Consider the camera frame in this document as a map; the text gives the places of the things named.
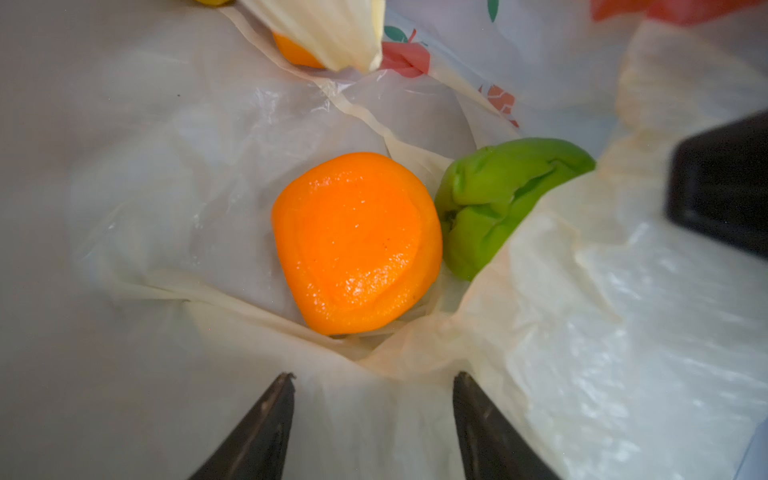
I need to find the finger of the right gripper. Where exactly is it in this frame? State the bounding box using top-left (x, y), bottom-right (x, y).
top-left (665, 110), bottom-right (767, 258)

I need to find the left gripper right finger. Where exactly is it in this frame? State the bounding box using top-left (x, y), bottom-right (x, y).
top-left (452, 371), bottom-right (558, 480)

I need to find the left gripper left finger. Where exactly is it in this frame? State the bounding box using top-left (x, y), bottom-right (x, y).
top-left (190, 372), bottom-right (295, 480)

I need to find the green round apple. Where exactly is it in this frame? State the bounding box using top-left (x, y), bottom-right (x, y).
top-left (435, 138), bottom-right (596, 281)

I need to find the yellowish printed plastic bag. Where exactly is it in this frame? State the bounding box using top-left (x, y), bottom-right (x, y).
top-left (1, 1), bottom-right (767, 479)

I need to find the orange fruit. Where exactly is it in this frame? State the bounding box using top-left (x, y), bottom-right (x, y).
top-left (272, 32), bottom-right (325, 69)
top-left (271, 152), bottom-right (442, 336)

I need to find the yellow lemon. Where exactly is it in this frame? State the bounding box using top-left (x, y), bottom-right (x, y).
top-left (195, 0), bottom-right (233, 8)

